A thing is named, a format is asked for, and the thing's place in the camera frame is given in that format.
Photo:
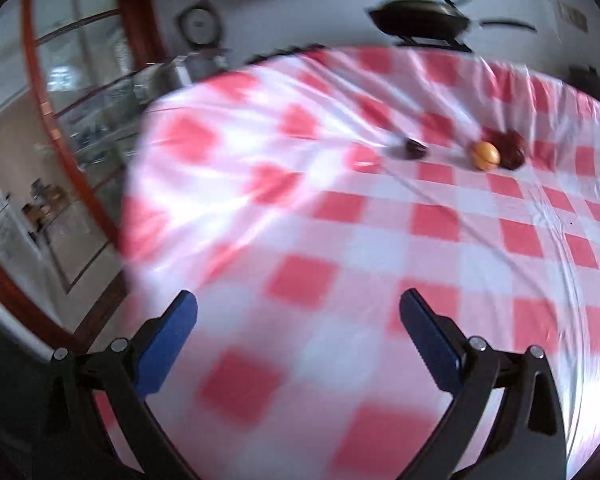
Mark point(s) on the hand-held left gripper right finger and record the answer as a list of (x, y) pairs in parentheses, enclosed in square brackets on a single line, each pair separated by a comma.
[(430, 345)]

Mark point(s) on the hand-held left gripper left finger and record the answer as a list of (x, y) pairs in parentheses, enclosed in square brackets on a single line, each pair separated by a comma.
[(165, 345)]

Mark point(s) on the pink checkered tablecloth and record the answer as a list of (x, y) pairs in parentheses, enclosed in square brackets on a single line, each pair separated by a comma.
[(330, 240)]

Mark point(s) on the small dark purple fruit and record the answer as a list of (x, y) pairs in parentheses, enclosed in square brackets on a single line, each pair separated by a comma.
[(414, 148)]

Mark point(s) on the large orange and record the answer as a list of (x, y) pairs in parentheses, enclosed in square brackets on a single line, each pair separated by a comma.
[(485, 155)]

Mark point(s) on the large dark red fruit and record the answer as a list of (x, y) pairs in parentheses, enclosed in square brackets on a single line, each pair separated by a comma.
[(511, 147)]

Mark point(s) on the wooden framed glass door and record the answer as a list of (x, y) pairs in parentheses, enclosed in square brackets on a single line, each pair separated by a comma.
[(65, 125)]

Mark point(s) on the metal pot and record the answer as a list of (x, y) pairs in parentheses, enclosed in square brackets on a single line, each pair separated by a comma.
[(200, 66)]

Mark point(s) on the dark object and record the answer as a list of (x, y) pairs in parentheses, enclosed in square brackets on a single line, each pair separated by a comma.
[(587, 82)]

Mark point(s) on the black wok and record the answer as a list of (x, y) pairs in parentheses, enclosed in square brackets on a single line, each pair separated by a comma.
[(420, 15)]

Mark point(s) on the round wall clock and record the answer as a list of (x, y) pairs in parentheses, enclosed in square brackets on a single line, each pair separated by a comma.
[(198, 25)]

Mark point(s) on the wall socket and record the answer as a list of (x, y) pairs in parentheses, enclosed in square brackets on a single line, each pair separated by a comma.
[(572, 15)]

